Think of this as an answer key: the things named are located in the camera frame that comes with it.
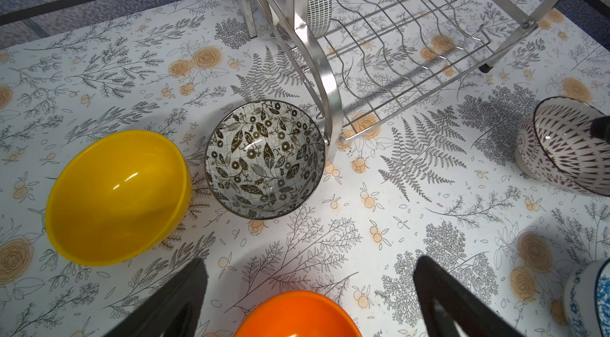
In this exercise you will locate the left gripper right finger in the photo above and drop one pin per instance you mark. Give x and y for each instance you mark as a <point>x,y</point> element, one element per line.
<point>448,307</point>

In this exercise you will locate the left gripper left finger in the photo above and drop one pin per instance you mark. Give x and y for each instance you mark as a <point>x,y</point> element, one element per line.
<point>174,310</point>

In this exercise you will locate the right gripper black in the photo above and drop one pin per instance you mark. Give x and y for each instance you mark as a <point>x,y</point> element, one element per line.
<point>600,128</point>

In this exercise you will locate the white brown dotted bowl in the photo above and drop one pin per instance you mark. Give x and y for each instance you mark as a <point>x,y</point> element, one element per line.
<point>554,145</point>

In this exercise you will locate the blue white floral bowl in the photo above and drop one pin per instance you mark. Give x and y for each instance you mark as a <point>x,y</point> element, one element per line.
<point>586,300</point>

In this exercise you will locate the stainless steel dish rack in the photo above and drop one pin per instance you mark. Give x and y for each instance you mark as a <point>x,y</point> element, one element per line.
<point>381,57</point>

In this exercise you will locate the orange plastic bowl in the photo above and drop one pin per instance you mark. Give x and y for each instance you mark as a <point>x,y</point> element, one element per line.
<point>298,313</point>

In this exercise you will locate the floral table mat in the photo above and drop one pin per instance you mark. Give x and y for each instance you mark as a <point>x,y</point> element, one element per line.
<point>439,179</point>

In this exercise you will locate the yellow plastic bowl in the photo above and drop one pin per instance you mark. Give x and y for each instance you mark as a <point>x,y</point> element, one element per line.
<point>118,198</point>

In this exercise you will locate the black white leaf bowl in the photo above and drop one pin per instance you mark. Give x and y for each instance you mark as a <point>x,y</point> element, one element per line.
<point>264,159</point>

